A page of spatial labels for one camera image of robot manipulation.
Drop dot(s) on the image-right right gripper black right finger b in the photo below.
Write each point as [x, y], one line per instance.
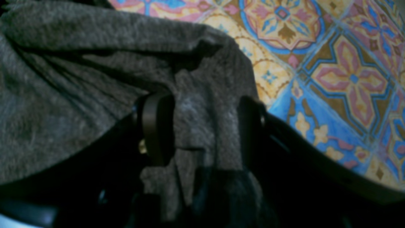
[305, 188]

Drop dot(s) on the image-right right gripper black left finger a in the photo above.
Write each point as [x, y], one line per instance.
[97, 187]

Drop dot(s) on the grey t-shirt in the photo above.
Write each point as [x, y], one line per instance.
[70, 71]

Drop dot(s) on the patterned tile tablecloth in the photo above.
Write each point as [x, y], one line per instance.
[332, 69]

